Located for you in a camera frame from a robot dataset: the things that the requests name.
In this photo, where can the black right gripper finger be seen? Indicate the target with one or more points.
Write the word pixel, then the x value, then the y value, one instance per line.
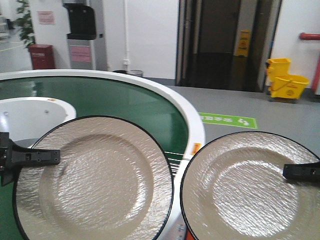
pixel 302 172

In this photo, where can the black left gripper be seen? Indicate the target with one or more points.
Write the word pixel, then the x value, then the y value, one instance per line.
pixel 15 156

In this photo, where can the beige glossy plate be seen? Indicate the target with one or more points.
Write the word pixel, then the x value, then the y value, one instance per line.
pixel 234 189
pixel 113 182

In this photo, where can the yellow mop bucket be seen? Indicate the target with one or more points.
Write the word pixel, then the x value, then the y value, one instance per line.
pixel 284 85

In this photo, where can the green circular conveyor belt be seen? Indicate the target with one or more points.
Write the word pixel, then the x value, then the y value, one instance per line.
pixel 121 145

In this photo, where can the red fire extinguisher cabinet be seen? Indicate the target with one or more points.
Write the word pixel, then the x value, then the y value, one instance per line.
pixel 42 56

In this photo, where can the green potted plant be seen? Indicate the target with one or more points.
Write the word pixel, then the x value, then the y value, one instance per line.
pixel 24 23

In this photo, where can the black water dispenser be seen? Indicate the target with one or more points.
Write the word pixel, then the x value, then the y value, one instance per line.
pixel 86 40

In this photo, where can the white outer rim guard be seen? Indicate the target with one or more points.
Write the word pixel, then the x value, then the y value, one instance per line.
pixel 164 113

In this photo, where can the white inner ring guard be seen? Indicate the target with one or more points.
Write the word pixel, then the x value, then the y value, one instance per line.
pixel 26 119

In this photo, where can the pink wall notice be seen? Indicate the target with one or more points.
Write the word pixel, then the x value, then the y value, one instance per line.
pixel 46 17

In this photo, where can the wire mesh trash bin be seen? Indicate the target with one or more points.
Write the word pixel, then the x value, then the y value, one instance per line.
pixel 136 73

